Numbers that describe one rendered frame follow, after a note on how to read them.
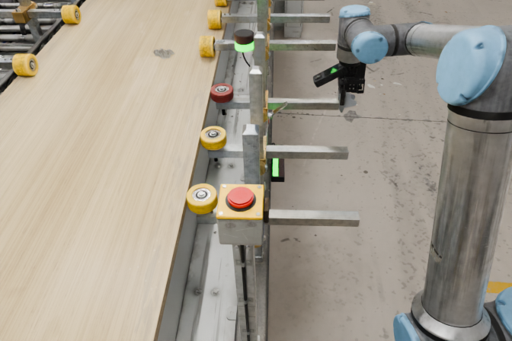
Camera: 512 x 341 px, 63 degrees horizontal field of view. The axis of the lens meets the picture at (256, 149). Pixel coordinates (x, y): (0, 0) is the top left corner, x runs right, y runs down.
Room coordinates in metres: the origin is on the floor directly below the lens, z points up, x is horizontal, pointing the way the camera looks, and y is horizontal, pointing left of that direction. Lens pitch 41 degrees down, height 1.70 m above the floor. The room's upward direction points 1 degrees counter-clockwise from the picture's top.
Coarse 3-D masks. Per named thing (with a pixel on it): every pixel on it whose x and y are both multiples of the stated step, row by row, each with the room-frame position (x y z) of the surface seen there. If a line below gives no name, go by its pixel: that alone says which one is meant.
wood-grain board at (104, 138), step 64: (128, 0) 2.09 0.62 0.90; (192, 0) 2.07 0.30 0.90; (64, 64) 1.46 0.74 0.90; (128, 64) 1.44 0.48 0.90; (192, 64) 1.43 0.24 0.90; (0, 128) 1.06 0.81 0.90; (64, 128) 1.05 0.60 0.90; (128, 128) 1.04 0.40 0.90; (192, 128) 1.03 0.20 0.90; (0, 192) 0.78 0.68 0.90; (64, 192) 0.77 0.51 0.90; (128, 192) 0.76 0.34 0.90; (0, 256) 0.57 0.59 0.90; (64, 256) 0.57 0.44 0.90; (128, 256) 0.56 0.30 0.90; (0, 320) 0.42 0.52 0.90; (64, 320) 0.41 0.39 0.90; (128, 320) 0.41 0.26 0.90
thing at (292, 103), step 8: (216, 104) 1.23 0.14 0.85; (224, 104) 1.23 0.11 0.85; (232, 104) 1.23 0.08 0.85; (240, 104) 1.22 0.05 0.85; (248, 104) 1.22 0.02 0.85; (272, 104) 1.22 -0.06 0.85; (280, 104) 1.22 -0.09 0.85; (288, 104) 1.21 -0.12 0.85; (296, 104) 1.21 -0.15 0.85; (304, 104) 1.21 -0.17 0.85; (312, 104) 1.21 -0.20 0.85; (320, 104) 1.21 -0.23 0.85; (328, 104) 1.21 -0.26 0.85; (336, 104) 1.21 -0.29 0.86
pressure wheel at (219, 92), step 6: (216, 84) 1.27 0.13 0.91; (222, 84) 1.27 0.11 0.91; (228, 84) 1.27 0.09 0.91; (210, 90) 1.24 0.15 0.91; (216, 90) 1.24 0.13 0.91; (222, 90) 1.24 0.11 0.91; (228, 90) 1.23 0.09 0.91; (216, 96) 1.21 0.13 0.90; (222, 96) 1.20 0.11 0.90; (228, 96) 1.21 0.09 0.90; (216, 102) 1.21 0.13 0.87; (222, 102) 1.20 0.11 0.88; (222, 114) 1.24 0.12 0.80
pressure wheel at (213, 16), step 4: (208, 12) 1.73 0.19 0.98; (212, 12) 1.73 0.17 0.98; (216, 12) 1.73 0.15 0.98; (220, 12) 1.74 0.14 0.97; (208, 16) 1.72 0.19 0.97; (212, 16) 1.72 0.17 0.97; (216, 16) 1.72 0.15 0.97; (220, 16) 1.76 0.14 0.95; (208, 20) 1.71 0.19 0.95; (212, 20) 1.71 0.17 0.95; (216, 20) 1.71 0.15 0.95; (208, 24) 1.71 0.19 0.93; (212, 24) 1.71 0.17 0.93; (216, 24) 1.71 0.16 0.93; (220, 24) 1.72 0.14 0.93; (212, 28) 1.72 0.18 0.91; (216, 28) 1.72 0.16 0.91; (220, 28) 1.72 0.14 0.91
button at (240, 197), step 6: (240, 186) 0.45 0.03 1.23; (234, 192) 0.44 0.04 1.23; (240, 192) 0.44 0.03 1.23; (246, 192) 0.44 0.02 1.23; (228, 198) 0.43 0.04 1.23; (234, 198) 0.43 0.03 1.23; (240, 198) 0.43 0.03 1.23; (246, 198) 0.43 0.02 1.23; (252, 198) 0.43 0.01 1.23; (234, 204) 0.42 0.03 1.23; (240, 204) 0.42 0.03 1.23; (246, 204) 0.42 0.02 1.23
